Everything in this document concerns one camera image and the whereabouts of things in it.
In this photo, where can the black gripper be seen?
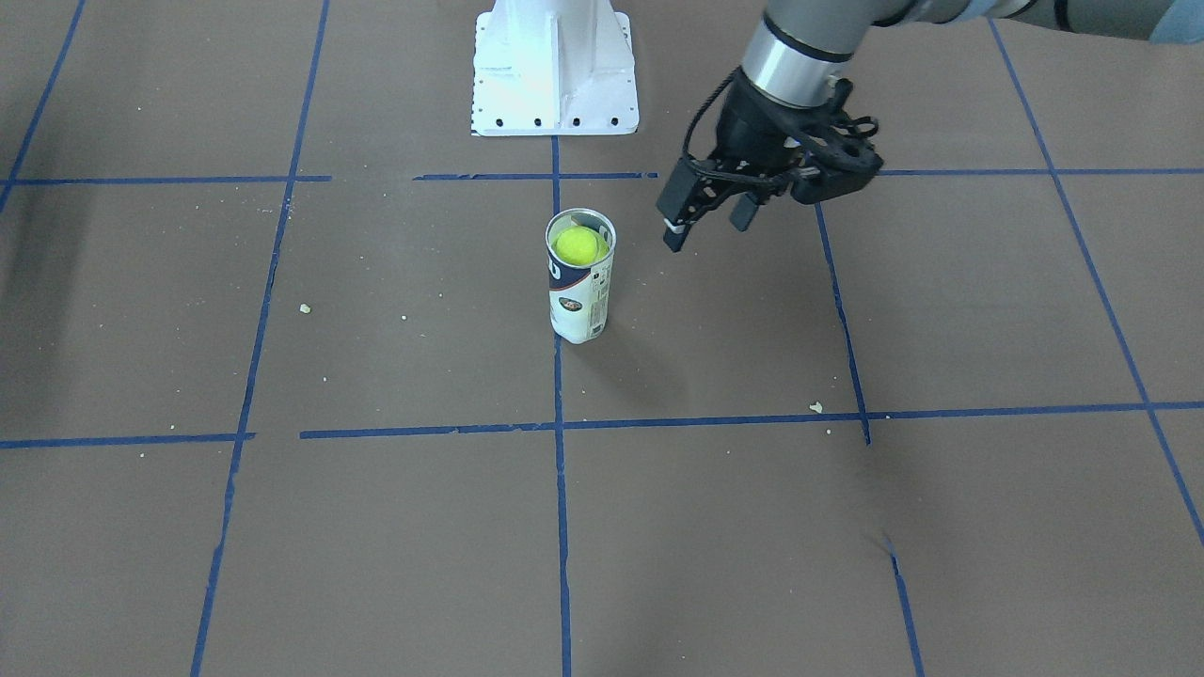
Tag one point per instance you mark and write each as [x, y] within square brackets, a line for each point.
[750, 129]

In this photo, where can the yellow-green tennis ball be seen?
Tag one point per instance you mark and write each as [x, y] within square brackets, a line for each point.
[580, 246]

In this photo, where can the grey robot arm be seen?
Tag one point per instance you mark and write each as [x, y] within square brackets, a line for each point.
[799, 48]

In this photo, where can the clear tennis ball can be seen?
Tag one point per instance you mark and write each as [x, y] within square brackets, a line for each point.
[578, 296]

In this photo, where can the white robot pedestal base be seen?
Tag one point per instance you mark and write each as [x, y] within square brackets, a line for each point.
[553, 67]

